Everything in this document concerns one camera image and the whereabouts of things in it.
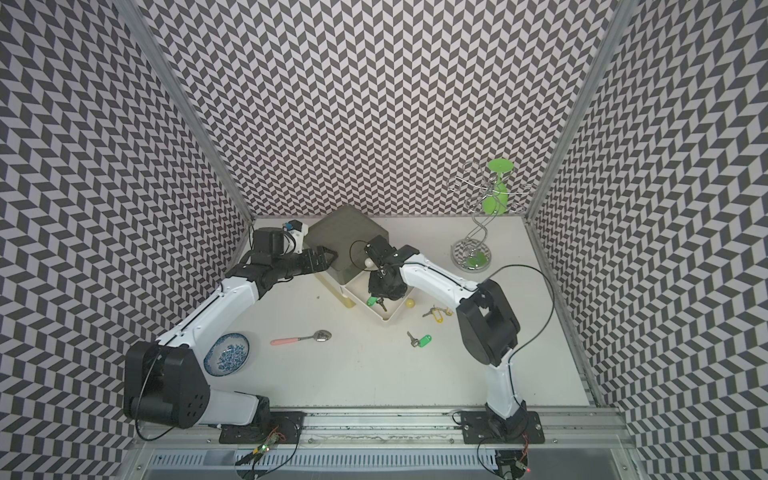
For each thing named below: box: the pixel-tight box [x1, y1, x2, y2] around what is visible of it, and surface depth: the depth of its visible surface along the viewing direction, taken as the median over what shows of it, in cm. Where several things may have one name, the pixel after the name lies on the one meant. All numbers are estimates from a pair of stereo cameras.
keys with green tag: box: [406, 330, 433, 348], surface depth 89 cm
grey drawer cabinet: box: [304, 204, 387, 308], surface depth 88 cm
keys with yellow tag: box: [422, 304, 454, 323], surface depth 95 cm
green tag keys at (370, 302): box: [366, 296, 388, 312], surface depth 89 cm
